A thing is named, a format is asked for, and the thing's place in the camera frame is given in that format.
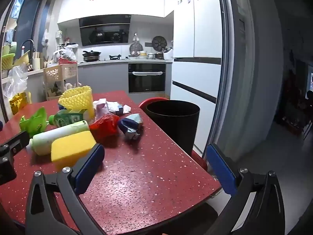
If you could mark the blue white packet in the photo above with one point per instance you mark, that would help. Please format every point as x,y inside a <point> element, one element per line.
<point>129,126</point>

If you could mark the white green lotion bottle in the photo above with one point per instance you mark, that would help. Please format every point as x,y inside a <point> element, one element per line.
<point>53,137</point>

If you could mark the green dish soap bottle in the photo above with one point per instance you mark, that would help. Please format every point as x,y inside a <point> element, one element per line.
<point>66,118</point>

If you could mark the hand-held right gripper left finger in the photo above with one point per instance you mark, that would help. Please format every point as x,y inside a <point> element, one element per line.
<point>89,169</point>

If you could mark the yellow foam fruit net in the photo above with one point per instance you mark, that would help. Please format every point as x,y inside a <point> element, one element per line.
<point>78,98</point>

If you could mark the red basket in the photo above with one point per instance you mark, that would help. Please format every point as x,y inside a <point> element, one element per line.
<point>67,61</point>

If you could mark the green plastic packaging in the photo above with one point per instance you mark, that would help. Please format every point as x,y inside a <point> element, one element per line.
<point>36,123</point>

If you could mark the red chair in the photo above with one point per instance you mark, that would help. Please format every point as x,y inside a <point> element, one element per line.
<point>144,104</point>

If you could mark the beige utensil holder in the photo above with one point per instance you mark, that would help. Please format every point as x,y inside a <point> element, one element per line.
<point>37,62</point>

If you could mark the black range hood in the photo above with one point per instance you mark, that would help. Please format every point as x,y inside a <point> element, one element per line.
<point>105,30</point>

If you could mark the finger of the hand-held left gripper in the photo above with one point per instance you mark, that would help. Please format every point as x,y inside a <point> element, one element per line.
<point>17,142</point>

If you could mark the dark cooking pot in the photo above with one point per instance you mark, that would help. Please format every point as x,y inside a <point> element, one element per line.
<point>159,55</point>

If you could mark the dark round patterned tray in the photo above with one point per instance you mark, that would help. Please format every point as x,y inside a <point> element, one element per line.
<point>159,42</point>

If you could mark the yellow bag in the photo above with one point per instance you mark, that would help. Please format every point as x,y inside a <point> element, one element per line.
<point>19,102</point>

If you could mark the gas stove burner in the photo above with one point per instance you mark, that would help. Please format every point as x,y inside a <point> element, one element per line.
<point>115,57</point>

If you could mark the yellow green plastic basin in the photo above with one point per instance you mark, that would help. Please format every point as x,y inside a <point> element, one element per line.
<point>22,58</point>

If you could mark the yellow sponge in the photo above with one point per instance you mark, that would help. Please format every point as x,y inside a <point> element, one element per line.
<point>71,146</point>

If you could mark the black built-in oven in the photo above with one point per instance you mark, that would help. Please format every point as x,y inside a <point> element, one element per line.
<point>146,78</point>

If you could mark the black trash bin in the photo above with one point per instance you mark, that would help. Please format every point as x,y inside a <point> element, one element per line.
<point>171,127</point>

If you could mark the pink plastic bag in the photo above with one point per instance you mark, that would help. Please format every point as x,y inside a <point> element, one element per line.
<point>100,109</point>

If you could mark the white pot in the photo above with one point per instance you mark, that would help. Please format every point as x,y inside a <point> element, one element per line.
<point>151,55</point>

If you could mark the white wall hook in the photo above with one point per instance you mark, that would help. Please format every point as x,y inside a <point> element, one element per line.
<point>136,38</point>

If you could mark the hanging white plastic bag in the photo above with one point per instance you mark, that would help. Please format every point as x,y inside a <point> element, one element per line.
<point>45,39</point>

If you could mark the green plastic basket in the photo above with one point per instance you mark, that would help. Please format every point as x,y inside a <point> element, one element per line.
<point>7,62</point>

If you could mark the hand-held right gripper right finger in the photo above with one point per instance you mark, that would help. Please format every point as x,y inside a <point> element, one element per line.
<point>220,169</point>

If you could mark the white plastic bag of groceries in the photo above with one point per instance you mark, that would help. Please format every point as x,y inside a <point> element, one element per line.
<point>66,53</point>

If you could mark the grey kitchen base cabinet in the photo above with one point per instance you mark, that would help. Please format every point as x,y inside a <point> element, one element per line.
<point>102,78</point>

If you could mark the round patterned plate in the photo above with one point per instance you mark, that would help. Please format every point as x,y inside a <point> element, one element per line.
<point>135,49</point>

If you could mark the white refrigerator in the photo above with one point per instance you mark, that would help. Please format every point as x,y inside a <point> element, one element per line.
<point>195,78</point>

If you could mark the black frying pan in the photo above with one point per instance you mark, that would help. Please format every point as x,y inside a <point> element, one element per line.
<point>91,55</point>

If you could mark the beige storage cart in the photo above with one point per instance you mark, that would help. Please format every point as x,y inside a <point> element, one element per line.
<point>61,73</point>

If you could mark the white blue paper carton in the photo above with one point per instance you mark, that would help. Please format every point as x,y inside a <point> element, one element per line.
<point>117,107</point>

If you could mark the grey door frame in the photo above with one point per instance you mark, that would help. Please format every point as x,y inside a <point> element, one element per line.
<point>234,66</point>

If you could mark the red plastic bag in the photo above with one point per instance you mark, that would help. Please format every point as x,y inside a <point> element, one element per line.
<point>104,128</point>

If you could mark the clear plastic bag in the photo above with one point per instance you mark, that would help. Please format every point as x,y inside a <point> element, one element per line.
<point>16,80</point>

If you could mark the black kitchen faucet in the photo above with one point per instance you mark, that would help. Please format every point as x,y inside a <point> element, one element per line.
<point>30,41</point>

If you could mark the white upper cabinet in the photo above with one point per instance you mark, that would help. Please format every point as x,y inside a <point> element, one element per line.
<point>110,5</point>

